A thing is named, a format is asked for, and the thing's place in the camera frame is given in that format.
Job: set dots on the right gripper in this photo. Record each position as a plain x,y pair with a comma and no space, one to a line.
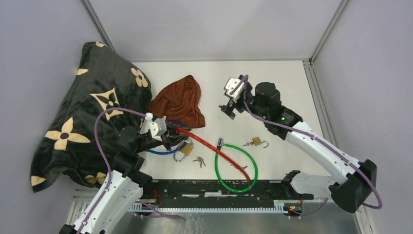
235,105

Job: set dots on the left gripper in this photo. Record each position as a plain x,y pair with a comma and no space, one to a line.
173,137

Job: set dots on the red cable lock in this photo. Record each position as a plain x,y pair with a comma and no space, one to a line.
216,150

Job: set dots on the blue cable lock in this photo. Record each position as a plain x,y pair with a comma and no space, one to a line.
164,151

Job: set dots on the large brass padlock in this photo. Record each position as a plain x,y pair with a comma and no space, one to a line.
183,150

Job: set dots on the small brass padlock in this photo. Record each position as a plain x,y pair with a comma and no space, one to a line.
256,142

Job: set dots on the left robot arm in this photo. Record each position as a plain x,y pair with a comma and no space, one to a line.
125,182

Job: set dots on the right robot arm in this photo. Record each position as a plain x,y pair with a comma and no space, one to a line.
350,183

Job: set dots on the brown cloth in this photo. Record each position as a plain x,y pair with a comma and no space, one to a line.
179,102

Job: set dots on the black floral blanket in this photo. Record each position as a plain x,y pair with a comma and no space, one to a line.
81,140

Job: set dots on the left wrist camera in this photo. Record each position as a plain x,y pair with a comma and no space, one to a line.
154,125

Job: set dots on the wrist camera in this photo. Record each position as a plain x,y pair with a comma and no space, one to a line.
154,125
233,88

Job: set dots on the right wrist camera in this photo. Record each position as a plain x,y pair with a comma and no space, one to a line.
233,88

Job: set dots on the green cable lock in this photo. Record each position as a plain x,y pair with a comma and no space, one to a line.
221,144

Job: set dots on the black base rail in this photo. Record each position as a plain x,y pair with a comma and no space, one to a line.
212,194

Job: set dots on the aluminium frame right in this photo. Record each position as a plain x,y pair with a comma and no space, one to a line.
329,134

